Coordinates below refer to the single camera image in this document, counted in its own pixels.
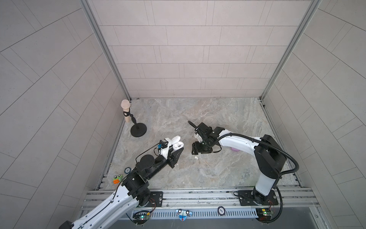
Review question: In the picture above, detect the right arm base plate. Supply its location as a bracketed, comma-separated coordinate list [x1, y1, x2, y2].
[235, 190, 279, 206]

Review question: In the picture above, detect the right green circuit board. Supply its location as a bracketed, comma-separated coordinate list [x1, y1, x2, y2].
[255, 208, 273, 222]

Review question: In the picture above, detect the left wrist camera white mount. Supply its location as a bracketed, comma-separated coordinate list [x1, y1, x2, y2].
[158, 138, 172, 160]

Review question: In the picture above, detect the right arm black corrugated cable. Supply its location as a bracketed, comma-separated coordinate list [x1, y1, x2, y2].
[188, 120, 300, 223]

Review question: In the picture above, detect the white earbud charging case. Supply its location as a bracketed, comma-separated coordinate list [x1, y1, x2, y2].
[172, 135, 184, 151]

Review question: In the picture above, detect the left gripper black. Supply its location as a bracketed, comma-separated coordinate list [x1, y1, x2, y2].
[145, 144, 184, 180]

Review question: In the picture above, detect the orange green small toy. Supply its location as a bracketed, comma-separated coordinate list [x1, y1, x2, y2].
[113, 174, 124, 184]

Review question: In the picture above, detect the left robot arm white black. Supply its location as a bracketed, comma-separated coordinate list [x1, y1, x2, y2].
[59, 142, 184, 229]

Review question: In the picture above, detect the round black sticker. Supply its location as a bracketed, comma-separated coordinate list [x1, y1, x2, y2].
[217, 206, 226, 216]

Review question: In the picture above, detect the blue white small device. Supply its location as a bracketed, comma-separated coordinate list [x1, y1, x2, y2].
[176, 209, 192, 221]

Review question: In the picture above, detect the round marker on table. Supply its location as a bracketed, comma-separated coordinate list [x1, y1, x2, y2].
[124, 167, 132, 175]

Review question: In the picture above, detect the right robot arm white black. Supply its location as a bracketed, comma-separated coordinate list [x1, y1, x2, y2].
[188, 121, 286, 205]

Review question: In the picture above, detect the left green circuit board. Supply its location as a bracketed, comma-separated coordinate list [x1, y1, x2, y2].
[132, 210, 151, 225]

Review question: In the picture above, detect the green circuit board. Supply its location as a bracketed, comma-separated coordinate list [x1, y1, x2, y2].
[132, 210, 151, 225]
[255, 208, 273, 222]

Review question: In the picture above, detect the beige microphone on black stand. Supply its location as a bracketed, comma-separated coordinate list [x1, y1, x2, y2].
[121, 99, 147, 137]

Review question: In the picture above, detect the aluminium rail frame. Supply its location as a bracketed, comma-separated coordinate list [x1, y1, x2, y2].
[81, 186, 320, 213]

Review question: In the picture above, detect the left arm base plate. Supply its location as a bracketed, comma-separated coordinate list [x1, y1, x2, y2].
[139, 191, 163, 208]

